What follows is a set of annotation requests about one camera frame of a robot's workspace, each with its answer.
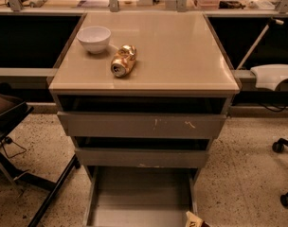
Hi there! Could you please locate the brown chip bag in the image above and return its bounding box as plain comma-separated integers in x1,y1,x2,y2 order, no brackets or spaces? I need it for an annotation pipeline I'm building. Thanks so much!
185,211,210,227

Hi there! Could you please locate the grey drawer cabinet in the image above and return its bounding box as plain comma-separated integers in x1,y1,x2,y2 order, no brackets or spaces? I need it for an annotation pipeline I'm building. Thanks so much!
46,10,243,175

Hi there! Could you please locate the grey top drawer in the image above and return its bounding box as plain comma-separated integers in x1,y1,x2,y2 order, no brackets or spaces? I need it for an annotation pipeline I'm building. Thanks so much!
58,96,227,139

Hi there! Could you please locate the grey drawer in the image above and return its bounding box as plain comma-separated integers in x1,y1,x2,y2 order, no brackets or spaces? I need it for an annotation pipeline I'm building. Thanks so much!
83,166,196,227
58,96,227,139
75,137,211,168

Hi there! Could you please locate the grey middle drawer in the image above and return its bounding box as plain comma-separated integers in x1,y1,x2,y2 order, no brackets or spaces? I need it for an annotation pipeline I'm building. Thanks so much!
75,137,211,168

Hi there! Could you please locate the grey bottom drawer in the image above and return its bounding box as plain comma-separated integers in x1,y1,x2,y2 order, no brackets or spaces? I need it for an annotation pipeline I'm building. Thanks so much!
83,166,196,227

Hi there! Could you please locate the crushed gold soda can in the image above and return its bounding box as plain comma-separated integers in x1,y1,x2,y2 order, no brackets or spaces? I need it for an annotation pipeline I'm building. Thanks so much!
111,44,137,78

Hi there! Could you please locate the white ceramic bowl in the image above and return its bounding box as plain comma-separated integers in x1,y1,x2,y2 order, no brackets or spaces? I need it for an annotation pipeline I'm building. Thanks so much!
77,26,112,54

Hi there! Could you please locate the white curved plastic cover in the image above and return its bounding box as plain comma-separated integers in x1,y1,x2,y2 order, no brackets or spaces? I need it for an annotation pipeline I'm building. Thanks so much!
250,64,288,91

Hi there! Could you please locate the black chair left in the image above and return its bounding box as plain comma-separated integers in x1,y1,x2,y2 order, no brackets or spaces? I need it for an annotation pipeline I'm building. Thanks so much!
0,82,81,227

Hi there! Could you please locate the white rod with tip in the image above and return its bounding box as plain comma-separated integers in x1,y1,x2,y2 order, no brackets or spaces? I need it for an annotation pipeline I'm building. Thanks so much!
237,17,284,70

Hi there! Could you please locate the black office chair base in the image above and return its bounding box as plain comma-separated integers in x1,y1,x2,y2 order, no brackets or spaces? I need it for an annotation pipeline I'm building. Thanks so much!
271,137,288,208

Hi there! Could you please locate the black cable on floor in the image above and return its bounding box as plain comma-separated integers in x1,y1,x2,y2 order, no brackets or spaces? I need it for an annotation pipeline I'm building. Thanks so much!
0,135,28,159

